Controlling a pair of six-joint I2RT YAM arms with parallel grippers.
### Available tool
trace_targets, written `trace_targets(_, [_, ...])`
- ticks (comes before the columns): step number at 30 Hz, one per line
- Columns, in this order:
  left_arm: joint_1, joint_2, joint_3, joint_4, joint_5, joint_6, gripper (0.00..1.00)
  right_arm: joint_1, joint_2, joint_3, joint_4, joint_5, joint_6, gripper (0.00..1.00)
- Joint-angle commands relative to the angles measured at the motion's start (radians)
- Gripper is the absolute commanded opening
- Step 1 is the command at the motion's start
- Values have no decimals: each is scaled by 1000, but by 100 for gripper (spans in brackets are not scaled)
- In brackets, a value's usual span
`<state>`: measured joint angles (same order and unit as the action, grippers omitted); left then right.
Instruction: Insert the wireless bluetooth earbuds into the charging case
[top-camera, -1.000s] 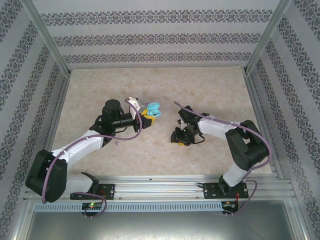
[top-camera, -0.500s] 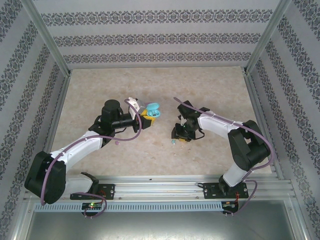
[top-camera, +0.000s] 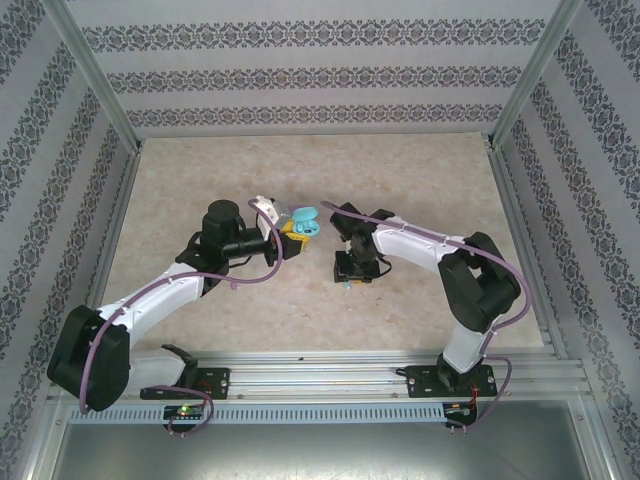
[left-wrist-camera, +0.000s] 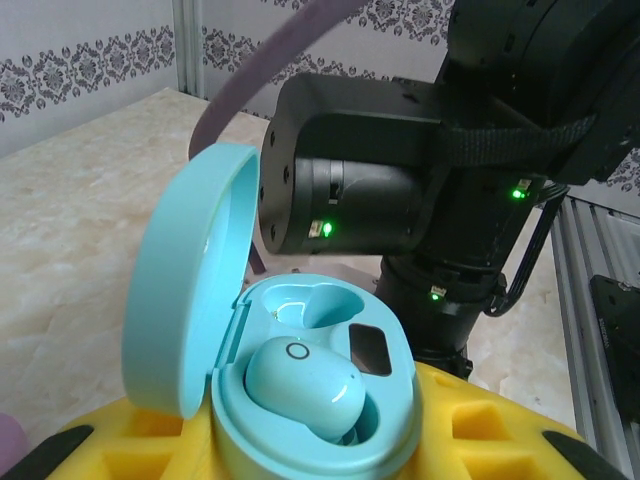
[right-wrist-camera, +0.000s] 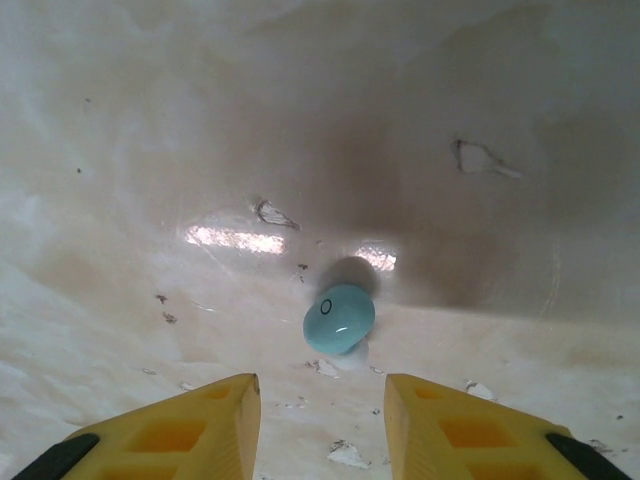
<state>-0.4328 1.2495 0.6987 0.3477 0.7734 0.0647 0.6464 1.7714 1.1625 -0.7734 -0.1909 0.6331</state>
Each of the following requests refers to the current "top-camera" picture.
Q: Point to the blue earbud charging case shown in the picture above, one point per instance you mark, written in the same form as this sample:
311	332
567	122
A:
306	216

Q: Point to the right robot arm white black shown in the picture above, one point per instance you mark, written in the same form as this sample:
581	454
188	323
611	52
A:
415	245

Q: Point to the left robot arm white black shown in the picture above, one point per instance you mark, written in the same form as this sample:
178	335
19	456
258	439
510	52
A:
160	295

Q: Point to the grey metal sheet tray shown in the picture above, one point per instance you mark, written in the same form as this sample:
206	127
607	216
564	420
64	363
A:
320	452

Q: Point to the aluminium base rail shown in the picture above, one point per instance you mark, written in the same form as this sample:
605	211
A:
320	377

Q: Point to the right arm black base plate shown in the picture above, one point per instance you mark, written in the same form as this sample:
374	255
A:
420	382

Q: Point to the aluminium table side rail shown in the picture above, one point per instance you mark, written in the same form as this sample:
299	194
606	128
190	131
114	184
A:
520	200
112	240

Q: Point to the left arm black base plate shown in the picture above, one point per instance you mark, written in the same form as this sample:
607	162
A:
220	380

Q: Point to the aluminium frame post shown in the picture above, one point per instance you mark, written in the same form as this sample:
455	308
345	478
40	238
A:
537	75
90	75

